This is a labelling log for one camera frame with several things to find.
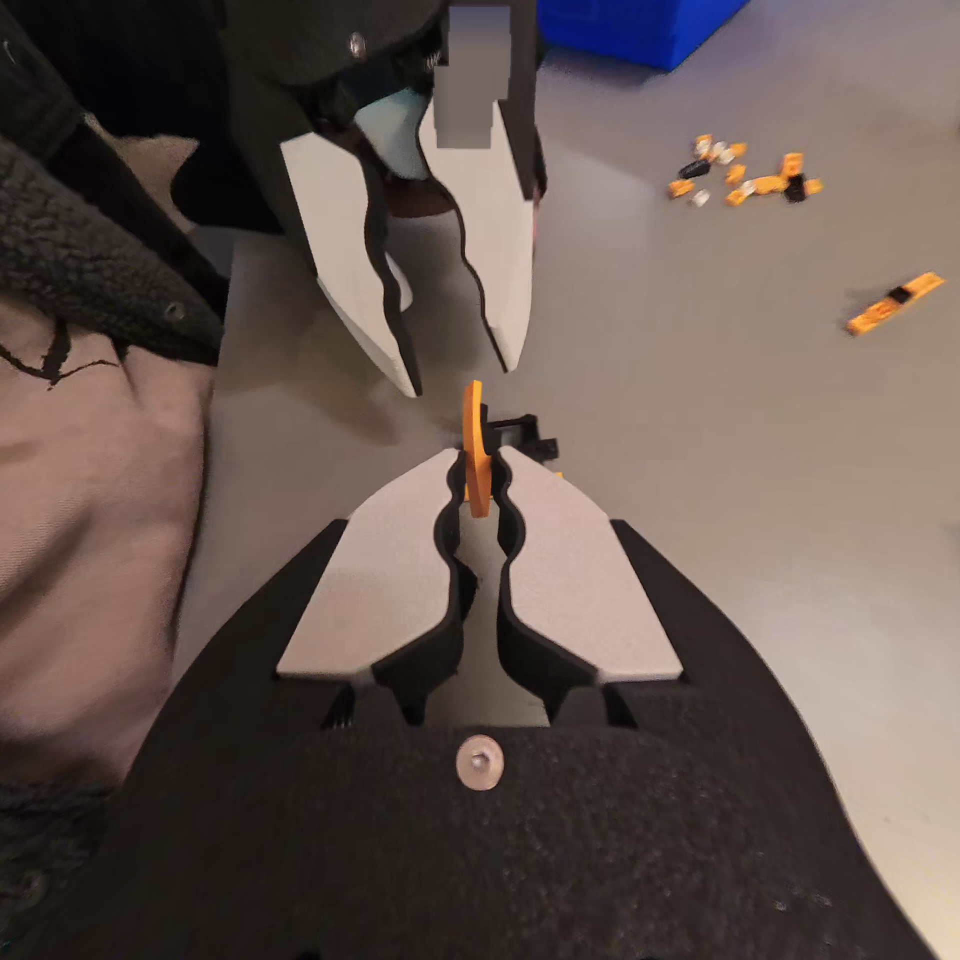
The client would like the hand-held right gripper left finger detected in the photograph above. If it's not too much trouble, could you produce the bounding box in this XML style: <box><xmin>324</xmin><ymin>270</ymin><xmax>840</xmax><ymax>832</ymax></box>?
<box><xmin>277</xmin><ymin>447</ymin><xmax>479</xmax><ymax>725</ymax></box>

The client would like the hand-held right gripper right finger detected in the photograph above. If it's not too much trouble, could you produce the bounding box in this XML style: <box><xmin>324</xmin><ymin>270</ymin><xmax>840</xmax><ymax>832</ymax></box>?
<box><xmin>489</xmin><ymin>446</ymin><xmax>684</xmax><ymax>725</ymax></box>

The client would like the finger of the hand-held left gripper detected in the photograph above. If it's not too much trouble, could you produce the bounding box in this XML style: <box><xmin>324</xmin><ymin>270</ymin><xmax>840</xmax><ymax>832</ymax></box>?
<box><xmin>416</xmin><ymin>97</ymin><xmax>540</xmax><ymax>375</ymax></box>
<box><xmin>279</xmin><ymin>131</ymin><xmax>426</xmax><ymax>400</ymax></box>

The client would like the orange lego wedge black clip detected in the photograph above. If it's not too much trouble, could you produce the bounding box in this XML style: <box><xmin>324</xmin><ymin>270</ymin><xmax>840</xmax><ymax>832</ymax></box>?
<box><xmin>845</xmin><ymin>271</ymin><xmax>947</xmax><ymax>337</ymax></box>
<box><xmin>462</xmin><ymin>379</ymin><xmax>495</xmax><ymax>519</ymax></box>

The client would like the black lego frame assembly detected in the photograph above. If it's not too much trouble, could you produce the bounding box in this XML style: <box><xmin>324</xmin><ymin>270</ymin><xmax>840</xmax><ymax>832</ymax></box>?
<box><xmin>480</xmin><ymin>413</ymin><xmax>566</xmax><ymax>482</ymax></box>

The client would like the pile of small lego pieces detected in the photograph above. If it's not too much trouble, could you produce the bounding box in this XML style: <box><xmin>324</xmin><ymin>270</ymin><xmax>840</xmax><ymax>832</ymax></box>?
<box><xmin>665</xmin><ymin>134</ymin><xmax>825</xmax><ymax>209</ymax></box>

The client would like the blue plastic bin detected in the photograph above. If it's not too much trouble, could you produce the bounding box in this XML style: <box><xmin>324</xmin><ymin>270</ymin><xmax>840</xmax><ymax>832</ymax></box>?
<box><xmin>535</xmin><ymin>0</ymin><xmax>752</xmax><ymax>73</ymax></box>

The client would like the beige cloth garment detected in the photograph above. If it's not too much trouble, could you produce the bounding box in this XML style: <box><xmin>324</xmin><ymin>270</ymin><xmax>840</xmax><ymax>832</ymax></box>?
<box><xmin>0</xmin><ymin>112</ymin><xmax>216</xmax><ymax>790</ymax></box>

